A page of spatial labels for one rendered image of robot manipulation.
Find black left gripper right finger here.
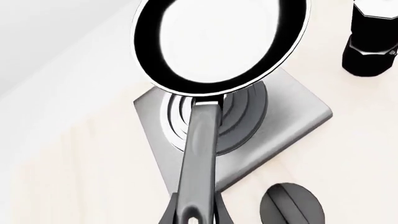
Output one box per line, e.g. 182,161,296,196
212,190,233,224

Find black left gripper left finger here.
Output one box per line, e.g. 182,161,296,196
157,192,181,224

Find round black stove knob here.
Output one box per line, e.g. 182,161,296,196
260,182,325,224

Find flat grey stove plate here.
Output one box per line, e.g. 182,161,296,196
132,67,333,192

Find black moka pot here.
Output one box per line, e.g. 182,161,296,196
341,0,398,77

